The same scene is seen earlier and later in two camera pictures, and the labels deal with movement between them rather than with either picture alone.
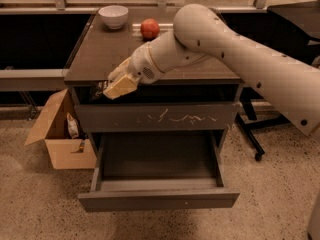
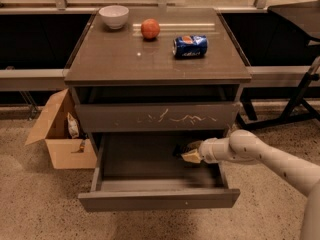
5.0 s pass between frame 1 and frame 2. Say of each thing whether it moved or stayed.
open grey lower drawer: stayed
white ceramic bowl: stayed
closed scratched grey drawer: stayed
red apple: stayed
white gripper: moved
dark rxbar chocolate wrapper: moved
